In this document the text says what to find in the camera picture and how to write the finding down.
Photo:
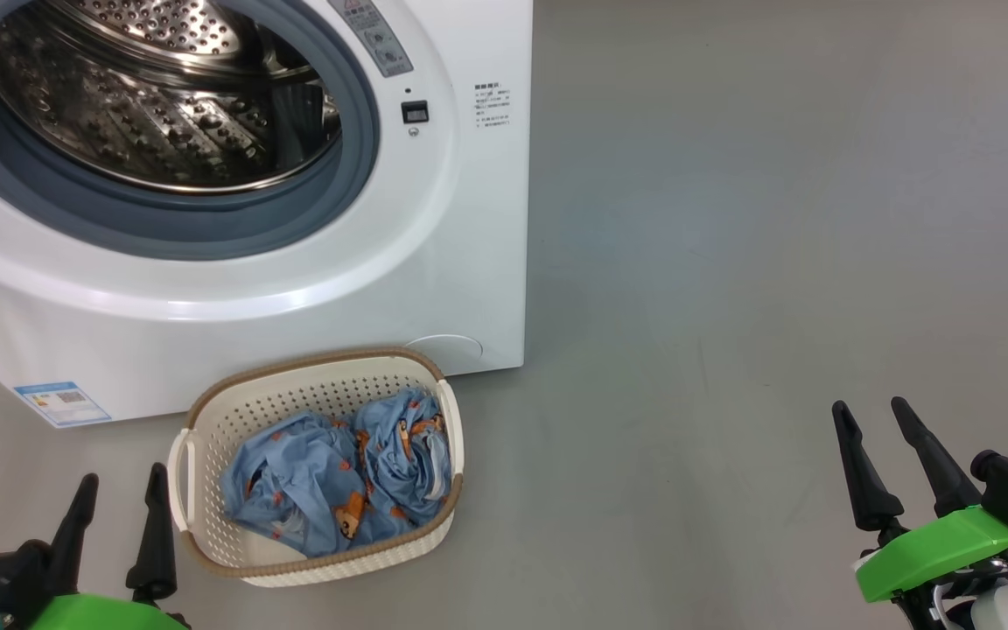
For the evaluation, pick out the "cream perforated laundry basket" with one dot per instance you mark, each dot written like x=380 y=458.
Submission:
x=294 y=385

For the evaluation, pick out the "grey warning label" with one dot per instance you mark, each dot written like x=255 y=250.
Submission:
x=377 y=39

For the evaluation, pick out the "white front-load washing machine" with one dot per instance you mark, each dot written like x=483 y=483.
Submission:
x=434 y=245

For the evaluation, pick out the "printed text label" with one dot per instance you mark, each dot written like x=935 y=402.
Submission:
x=492 y=105

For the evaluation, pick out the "blue energy label sticker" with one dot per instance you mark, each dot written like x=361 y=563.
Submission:
x=62 y=402

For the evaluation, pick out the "round filter cover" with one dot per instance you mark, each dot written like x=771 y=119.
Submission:
x=460 y=346

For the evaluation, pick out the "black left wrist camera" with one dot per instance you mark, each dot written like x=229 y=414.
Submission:
x=5 y=577

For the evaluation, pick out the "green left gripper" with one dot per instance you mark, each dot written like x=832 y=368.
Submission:
x=101 y=614

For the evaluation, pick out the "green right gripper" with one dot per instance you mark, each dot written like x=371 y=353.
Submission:
x=941 y=547

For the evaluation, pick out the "stainless steel washing machine drum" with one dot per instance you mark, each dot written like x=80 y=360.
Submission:
x=136 y=105

